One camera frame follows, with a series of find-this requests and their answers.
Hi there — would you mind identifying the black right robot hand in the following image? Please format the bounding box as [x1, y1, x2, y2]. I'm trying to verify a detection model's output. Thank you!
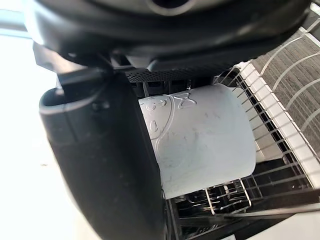
[23, 0, 316, 240]

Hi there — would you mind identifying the white embossed cup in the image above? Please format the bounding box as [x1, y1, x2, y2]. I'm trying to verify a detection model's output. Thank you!
[136, 83, 257, 201]

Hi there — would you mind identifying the grey patterned rug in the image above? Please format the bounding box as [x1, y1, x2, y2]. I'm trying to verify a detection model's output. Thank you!
[253, 14, 320, 148]

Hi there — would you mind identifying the wire dishwasher rack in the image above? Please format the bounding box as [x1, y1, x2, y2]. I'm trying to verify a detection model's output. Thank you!
[163, 67, 320, 240]

